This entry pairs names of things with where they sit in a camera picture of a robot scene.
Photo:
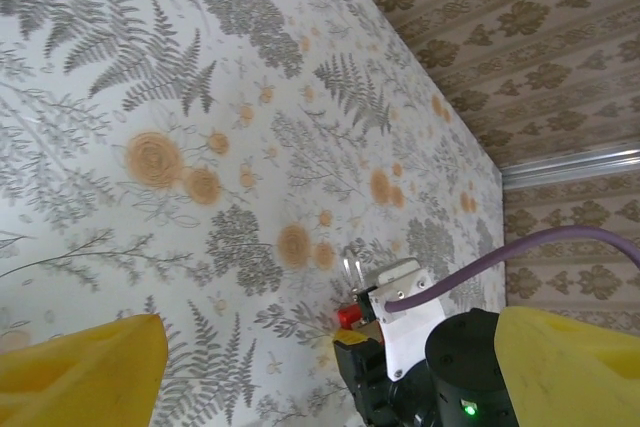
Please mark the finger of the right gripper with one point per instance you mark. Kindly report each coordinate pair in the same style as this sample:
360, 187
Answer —
352, 339

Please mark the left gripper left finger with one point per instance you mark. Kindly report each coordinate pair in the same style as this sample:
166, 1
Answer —
75, 382

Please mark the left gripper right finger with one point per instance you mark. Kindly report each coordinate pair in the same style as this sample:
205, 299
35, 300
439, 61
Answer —
575, 377

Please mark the floral patterned table cover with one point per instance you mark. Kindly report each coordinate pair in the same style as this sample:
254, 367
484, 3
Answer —
150, 47

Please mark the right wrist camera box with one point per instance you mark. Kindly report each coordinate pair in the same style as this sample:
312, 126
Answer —
400, 292

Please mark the aluminium frame post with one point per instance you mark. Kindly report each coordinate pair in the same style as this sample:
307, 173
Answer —
575, 164

